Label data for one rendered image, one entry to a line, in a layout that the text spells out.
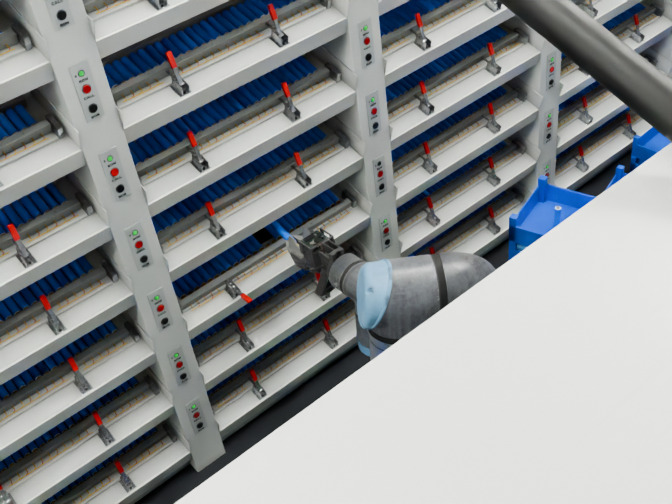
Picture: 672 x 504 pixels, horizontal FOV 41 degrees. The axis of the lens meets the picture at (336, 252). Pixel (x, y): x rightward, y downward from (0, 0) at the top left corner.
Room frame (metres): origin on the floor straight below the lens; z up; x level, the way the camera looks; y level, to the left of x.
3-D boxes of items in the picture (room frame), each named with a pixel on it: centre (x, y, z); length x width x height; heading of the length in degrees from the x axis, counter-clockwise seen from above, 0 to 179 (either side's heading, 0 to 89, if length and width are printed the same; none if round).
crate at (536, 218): (1.75, -0.63, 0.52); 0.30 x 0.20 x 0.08; 51
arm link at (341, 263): (1.59, -0.02, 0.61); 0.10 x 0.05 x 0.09; 124
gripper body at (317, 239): (1.66, 0.03, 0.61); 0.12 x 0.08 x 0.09; 34
